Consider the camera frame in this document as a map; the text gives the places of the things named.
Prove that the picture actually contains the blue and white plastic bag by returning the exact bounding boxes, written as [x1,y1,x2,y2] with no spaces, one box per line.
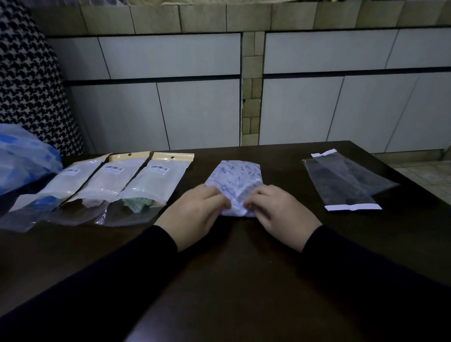
[0,123,65,202]

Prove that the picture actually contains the clear plastic sleeve bag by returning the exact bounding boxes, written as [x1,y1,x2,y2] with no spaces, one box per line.
[300,148,401,214]

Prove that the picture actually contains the person's left hand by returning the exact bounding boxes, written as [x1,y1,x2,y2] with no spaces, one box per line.
[153,182,233,254]

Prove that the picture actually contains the zip pouch with pale item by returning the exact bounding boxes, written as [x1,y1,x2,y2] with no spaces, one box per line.
[43,148,150,226]

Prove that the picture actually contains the person's left forearm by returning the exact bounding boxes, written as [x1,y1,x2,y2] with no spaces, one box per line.
[0,219,180,342]

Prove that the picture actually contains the white cabinet doors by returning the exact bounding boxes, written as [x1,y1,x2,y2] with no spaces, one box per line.
[42,12,451,164]

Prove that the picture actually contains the person's right hand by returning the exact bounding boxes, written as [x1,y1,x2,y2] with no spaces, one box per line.
[242,183,324,254]

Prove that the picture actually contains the zip pouch with blue item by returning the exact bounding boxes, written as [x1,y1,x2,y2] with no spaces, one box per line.
[0,150,112,236]

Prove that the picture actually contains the zip pouch with green item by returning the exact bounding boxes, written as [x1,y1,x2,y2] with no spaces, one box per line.
[95,149,195,230]

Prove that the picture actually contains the white purple-printed cloth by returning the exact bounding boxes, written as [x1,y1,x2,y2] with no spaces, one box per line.
[203,159,265,218]

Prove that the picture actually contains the black white houndstooth fabric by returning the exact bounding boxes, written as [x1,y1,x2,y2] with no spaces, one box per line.
[0,0,90,157]

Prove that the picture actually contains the person's right forearm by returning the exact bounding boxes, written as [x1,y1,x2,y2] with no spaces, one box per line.
[298,224,451,342]

